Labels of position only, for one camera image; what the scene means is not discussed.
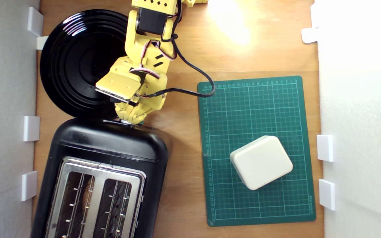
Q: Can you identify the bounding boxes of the white block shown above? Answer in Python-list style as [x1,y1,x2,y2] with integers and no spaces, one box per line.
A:
[230,135,293,191]

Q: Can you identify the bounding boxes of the gripper camera on yellow mount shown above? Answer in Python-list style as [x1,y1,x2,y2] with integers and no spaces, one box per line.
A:
[95,70,142,106]

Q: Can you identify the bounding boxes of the black two-slot toaster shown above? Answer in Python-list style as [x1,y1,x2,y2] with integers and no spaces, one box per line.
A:
[30,117,169,238]

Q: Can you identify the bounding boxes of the black cable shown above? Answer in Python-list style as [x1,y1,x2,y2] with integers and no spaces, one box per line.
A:
[134,0,216,99]

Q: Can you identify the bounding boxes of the black round plate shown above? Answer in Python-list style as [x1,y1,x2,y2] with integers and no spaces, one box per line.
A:
[40,9,132,118]

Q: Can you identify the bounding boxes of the brown bread slice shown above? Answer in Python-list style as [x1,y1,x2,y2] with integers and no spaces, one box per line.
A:
[80,183,93,215]

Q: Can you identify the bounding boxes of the green cutting mat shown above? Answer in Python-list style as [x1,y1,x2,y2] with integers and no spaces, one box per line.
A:
[197,76,317,227]

